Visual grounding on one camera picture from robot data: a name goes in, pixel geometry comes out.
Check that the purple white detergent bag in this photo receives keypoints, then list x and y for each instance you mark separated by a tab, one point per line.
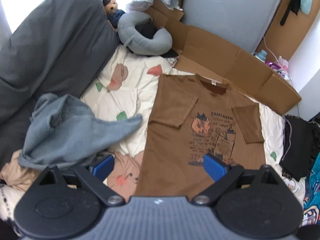
278	69

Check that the brown cardboard sheet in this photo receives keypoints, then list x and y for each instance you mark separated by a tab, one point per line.
211	56

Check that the dark grey pillow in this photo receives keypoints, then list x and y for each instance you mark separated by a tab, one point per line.
60	48

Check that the small teddy bear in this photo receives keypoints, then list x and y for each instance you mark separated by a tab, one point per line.
112	12

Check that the black folded garment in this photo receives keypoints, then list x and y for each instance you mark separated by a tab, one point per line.
301	147

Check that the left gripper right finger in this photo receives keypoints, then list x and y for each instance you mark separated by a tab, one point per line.
225	178

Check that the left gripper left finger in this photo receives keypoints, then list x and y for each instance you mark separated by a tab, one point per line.
92	176

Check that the floral folded cloth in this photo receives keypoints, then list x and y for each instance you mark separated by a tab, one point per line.
172	60

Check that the grey neck pillow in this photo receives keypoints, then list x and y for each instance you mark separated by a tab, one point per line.
138	33

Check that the white fluffy spotted fabric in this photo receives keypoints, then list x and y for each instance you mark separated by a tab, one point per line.
9	199

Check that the detergent bottle blue cap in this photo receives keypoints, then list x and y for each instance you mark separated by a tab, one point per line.
261	55

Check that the upright cardboard panel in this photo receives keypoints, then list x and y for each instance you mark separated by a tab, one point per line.
284	40

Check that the pink item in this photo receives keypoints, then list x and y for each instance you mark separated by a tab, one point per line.
283	62

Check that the teal patterned garment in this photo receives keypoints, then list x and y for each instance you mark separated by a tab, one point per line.
312	196

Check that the cream bear print bedsheet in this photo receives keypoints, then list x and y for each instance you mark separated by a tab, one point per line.
127	86

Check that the brown printed t-shirt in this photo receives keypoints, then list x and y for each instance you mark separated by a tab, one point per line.
191	118

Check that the beige cloth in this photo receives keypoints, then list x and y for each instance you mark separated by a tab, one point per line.
17	176

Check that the blue denim garment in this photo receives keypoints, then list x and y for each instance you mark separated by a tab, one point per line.
64	132

